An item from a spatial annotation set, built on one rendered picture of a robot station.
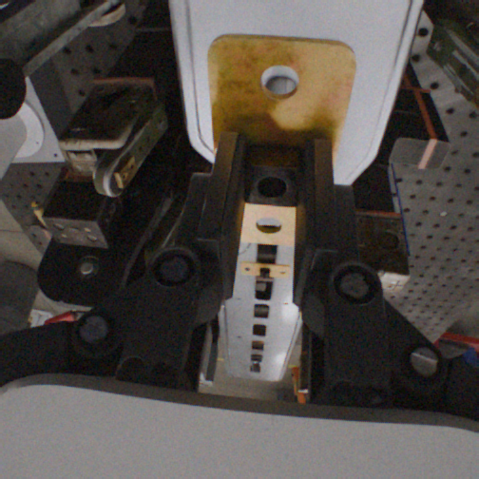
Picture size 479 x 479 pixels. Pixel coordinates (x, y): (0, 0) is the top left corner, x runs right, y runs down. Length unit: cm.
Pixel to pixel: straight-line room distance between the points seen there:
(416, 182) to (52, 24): 83
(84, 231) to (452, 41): 41
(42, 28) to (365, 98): 29
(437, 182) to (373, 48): 63
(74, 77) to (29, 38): 59
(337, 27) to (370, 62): 5
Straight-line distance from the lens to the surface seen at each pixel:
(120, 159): 38
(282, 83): 38
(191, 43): 38
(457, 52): 37
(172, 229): 50
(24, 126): 84
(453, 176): 95
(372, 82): 40
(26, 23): 26
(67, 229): 45
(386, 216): 65
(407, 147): 47
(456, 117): 84
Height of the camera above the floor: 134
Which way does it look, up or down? 36 degrees down
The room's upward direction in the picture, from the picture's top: 171 degrees counter-clockwise
